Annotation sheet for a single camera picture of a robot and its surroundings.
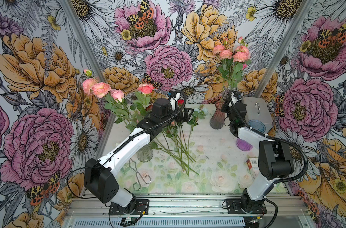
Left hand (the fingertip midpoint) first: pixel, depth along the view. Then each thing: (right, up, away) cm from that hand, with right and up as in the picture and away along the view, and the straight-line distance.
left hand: (185, 113), depth 76 cm
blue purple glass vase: (+43, -6, +10) cm, 44 cm away
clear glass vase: (-23, -24, +11) cm, 35 cm away
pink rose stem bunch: (-28, 0, -4) cm, 28 cm away
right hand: (+26, +9, +16) cm, 32 cm away
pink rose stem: (-23, +5, -1) cm, 23 cm away
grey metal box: (+49, +3, +18) cm, 52 cm away
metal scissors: (-22, -38, +8) cm, 44 cm away
